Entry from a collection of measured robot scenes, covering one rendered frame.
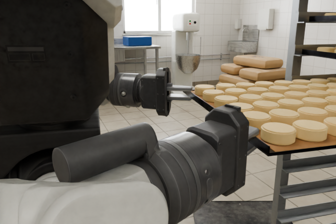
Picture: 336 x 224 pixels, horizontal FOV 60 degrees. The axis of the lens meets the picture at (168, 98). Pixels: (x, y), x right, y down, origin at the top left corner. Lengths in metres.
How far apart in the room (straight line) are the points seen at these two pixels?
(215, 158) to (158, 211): 0.10
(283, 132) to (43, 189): 0.34
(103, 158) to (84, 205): 0.06
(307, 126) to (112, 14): 0.33
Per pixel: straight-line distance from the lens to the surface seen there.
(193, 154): 0.31
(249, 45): 5.65
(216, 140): 0.34
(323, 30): 4.80
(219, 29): 6.00
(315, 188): 1.13
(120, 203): 0.23
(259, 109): 0.58
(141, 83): 0.73
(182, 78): 5.13
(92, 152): 0.26
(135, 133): 0.29
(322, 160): 1.10
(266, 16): 5.47
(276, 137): 0.45
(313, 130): 0.48
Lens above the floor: 1.21
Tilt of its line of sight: 14 degrees down
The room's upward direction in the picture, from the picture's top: straight up
